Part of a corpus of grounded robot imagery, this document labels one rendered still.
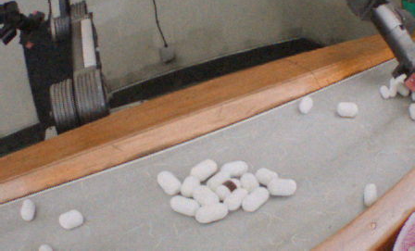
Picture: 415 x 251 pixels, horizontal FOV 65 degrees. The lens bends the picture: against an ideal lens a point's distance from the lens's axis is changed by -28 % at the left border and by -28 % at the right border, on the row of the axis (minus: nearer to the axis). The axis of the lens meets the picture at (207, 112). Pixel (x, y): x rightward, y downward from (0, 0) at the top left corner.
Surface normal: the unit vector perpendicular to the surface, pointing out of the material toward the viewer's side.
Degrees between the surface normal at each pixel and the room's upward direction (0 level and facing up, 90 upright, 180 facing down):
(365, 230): 0
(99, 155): 45
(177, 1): 90
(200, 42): 89
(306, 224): 0
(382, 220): 0
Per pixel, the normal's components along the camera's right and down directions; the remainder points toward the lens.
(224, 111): 0.24, -0.39
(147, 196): -0.13, -0.89
